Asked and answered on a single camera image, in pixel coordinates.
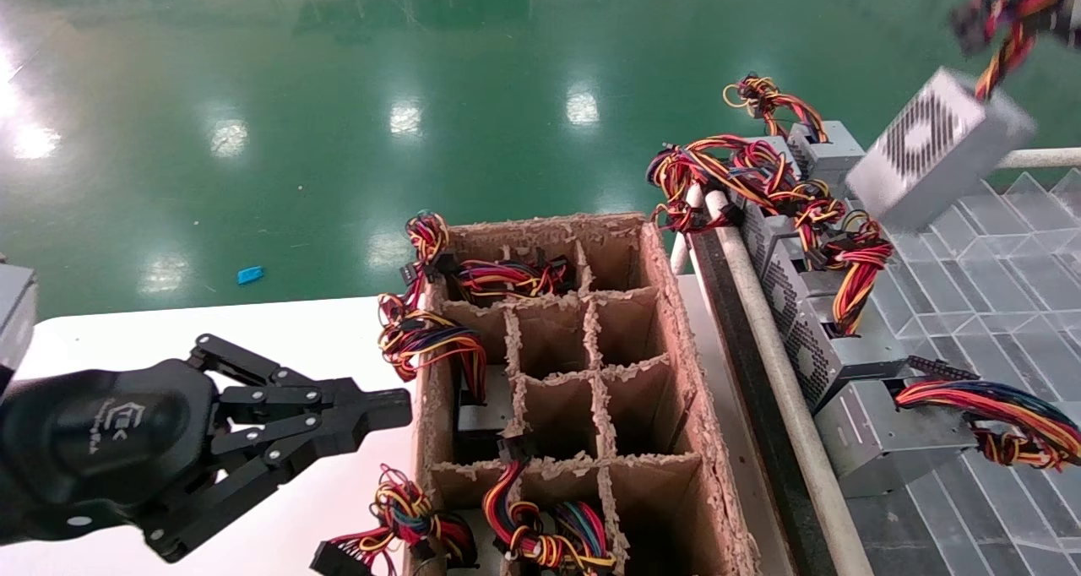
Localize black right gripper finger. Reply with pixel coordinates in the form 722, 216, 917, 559
1047, 0, 1081, 50

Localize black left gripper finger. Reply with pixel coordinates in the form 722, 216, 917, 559
142, 407, 415, 564
187, 333, 415, 442

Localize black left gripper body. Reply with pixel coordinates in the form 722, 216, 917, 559
0, 359, 225, 547

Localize wire bundle with black connector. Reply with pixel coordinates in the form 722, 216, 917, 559
894, 355, 1081, 474
310, 465, 479, 576
948, 0, 1081, 102

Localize grey perforated power supply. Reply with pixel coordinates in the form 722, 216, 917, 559
781, 270, 911, 413
741, 200, 845, 302
845, 68, 1039, 233

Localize clear ribbed plastic panel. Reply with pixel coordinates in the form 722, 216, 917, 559
845, 169, 1081, 576

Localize brown cardboard divider box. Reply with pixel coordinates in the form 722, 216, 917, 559
410, 213, 763, 576

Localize multicolour wire bundle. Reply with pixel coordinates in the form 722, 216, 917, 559
456, 255, 575, 301
376, 293, 491, 405
480, 460, 618, 576

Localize red orange wire bundle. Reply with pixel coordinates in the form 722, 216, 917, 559
400, 212, 461, 307
722, 73, 829, 143

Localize short white rail pipe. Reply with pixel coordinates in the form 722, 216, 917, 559
671, 185, 707, 278

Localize grey power supplies with cables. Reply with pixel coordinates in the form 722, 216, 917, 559
705, 189, 875, 576

